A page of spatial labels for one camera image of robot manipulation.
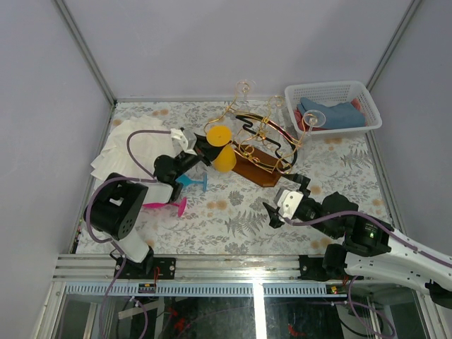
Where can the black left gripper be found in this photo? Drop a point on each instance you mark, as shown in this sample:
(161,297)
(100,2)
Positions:
(205,151)

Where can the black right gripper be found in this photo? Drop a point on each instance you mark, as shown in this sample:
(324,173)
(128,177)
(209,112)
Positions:
(275,220)

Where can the yellow plastic goblet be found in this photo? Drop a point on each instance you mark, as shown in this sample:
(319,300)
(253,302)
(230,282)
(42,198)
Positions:
(221,137)

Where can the gold wire wine glass rack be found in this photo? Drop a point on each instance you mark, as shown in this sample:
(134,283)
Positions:
(263,149)

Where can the ribbed clear wine glass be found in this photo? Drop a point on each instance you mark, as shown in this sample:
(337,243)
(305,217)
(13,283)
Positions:
(243,89)

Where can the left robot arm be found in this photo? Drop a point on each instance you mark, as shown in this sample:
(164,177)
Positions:
(114,207)

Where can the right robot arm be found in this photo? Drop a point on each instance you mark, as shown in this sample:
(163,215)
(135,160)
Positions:
(364,246)

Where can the blue plastic wine glass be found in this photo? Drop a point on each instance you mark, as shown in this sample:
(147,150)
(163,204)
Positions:
(185,181)

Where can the pink plastic wine glass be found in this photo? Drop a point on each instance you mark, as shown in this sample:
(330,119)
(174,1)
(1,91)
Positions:
(181,206)

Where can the white cloth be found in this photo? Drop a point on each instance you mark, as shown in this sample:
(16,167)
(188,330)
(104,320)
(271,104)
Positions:
(132,147)

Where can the blue cloth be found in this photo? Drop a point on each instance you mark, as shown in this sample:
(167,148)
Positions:
(339,114)

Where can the white plastic basket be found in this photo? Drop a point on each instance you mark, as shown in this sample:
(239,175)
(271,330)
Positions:
(333,93)

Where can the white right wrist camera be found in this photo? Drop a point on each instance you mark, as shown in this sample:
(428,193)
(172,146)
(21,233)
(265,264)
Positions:
(287,201)

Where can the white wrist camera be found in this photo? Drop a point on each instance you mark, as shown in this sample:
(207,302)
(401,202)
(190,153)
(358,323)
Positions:
(287,201)
(186,138)

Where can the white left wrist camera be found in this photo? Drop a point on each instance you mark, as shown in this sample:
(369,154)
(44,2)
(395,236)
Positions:
(186,138)

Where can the aluminium mounting rail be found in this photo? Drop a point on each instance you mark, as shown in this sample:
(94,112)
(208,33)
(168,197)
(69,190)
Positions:
(193,268)

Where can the slotted cable duct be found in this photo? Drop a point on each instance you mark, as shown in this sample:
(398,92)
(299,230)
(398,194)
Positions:
(173,289)

